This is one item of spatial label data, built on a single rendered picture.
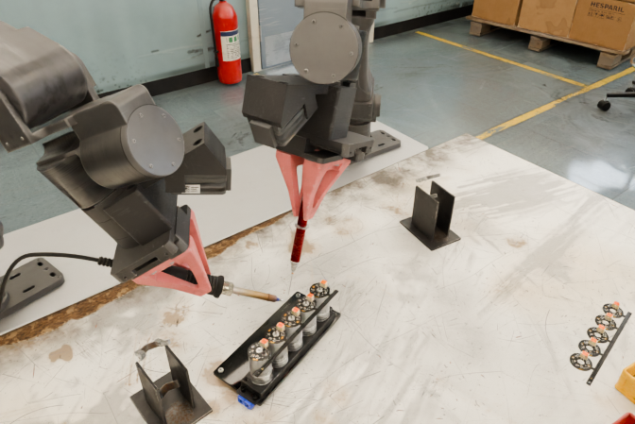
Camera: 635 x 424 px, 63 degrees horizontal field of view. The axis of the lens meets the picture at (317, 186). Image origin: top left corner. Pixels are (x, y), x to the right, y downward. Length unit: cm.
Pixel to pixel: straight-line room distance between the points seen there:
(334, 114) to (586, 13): 366
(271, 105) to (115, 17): 274
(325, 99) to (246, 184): 48
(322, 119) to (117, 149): 19
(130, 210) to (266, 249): 36
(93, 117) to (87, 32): 271
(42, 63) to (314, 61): 22
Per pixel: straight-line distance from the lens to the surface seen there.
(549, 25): 420
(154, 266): 52
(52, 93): 47
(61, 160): 47
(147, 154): 42
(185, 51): 336
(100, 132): 43
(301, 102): 46
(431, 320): 71
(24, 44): 50
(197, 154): 46
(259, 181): 96
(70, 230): 92
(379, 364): 66
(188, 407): 63
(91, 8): 312
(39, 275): 84
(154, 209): 48
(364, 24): 80
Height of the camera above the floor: 127
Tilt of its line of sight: 33 degrees down
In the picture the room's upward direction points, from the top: straight up
